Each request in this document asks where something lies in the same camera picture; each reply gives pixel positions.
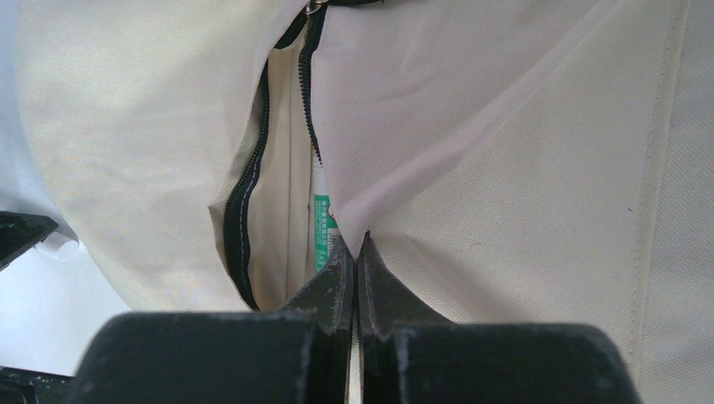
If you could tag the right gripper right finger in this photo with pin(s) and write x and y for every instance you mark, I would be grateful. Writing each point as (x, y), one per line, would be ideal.
(412, 354)

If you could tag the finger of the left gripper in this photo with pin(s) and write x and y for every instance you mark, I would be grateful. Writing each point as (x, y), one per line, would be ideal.
(20, 232)

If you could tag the beige canvas backpack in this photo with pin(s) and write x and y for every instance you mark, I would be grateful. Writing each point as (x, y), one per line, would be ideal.
(513, 162)

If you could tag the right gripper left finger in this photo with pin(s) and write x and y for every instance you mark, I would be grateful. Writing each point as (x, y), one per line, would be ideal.
(298, 353)

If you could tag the black mounting base rail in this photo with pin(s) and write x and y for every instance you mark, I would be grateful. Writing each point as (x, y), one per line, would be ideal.
(31, 387)

